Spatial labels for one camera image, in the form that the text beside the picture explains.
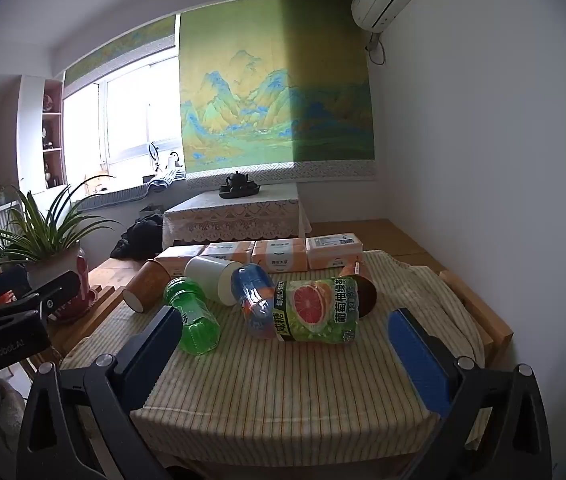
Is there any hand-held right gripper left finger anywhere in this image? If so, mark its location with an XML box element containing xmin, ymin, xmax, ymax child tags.
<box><xmin>16</xmin><ymin>304</ymin><xmax>184</xmax><ymax>480</ymax></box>

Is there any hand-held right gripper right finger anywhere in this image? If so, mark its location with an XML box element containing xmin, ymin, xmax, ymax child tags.
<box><xmin>387</xmin><ymin>307</ymin><xmax>554</xmax><ymax>480</ymax></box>

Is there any dark brown paper cup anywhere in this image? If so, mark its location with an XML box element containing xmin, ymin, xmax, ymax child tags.
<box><xmin>338</xmin><ymin>261</ymin><xmax>379</xmax><ymax>319</ymax></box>

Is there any white cup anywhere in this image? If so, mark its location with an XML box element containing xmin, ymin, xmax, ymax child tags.
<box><xmin>184</xmin><ymin>256</ymin><xmax>244</xmax><ymax>307</ymax></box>

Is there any green potted plant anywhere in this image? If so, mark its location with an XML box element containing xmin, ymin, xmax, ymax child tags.
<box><xmin>0</xmin><ymin>177</ymin><xmax>122</xmax><ymax>322</ymax></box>

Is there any green plastic bottle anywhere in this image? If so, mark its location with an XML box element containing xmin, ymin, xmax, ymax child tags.
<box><xmin>163</xmin><ymin>277</ymin><xmax>222</xmax><ymax>356</ymax></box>

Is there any wooden table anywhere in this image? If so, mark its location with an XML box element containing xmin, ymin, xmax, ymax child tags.
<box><xmin>46</xmin><ymin>257</ymin><xmax>514</xmax><ymax>376</ymax></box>

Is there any orange tissue pack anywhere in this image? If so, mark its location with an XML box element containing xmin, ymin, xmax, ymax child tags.
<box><xmin>305</xmin><ymin>233</ymin><xmax>365</xmax><ymax>271</ymax></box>
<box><xmin>252</xmin><ymin>239</ymin><xmax>309</xmax><ymax>274</ymax></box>
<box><xmin>155</xmin><ymin>245</ymin><xmax>209</xmax><ymax>281</ymax></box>
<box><xmin>198</xmin><ymin>241</ymin><xmax>257</xmax><ymax>274</ymax></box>

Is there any black bag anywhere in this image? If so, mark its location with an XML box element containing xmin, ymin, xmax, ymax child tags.
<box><xmin>110</xmin><ymin>213</ymin><xmax>165</xmax><ymax>262</ymax></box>

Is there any grapefruit label plastic bottle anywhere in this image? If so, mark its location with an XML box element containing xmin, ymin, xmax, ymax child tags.
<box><xmin>274</xmin><ymin>276</ymin><xmax>360</xmax><ymax>347</ymax></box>

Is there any blue plastic bottle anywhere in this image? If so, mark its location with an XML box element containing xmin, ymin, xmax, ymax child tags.
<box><xmin>231</xmin><ymin>263</ymin><xmax>285</xmax><ymax>341</ymax></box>

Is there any grey windowsill cushion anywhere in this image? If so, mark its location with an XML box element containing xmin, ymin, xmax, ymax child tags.
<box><xmin>70</xmin><ymin>180</ymin><xmax>164</xmax><ymax>212</ymax></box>

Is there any striped tablecloth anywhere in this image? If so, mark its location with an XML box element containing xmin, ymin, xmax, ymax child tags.
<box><xmin>60</xmin><ymin>250</ymin><xmax>486</xmax><ymax>454</ymax></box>

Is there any lace cloth covered table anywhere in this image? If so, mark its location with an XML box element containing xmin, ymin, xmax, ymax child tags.
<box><xmin>162</xmin><ymin>182</ymin><xmax>313</xmax><ymax>251</ymax></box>

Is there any striped folded cloth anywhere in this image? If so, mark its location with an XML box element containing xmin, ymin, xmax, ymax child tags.
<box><xmin>146</xmin><ymin>167</ymin><xmax>187</xmax><ymax>194</ymax></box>

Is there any window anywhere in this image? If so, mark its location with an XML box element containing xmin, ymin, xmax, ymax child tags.
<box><xmin>62</xmin><ymin>50</ymin><xmax>184</xmax><ymax>194</ymax></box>

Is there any narrow landscape window valance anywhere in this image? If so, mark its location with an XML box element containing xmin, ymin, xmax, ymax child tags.
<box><xmin>63</xmin><ymin>14</ymin><xmax>179</xmax><ymax>96</ymax></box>

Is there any landscape painting roller blind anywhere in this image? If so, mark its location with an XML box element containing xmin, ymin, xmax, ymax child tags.
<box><xmin>178</xmin><ymin>0</ymin><xmax>377</xmax><ymax>181</ymax></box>

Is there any white wall shelf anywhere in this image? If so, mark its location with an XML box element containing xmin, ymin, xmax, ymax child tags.
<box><xmin>16</xmin><ymin>75</ymin><xmax>67</xmax><ymax>194</ymax></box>

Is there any air conditioner cable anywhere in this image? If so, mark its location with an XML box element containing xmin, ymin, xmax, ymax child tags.
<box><xmin>365</xmin><ymin>30</ymin><xmax>387</xmax><ymax>66</ymax></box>

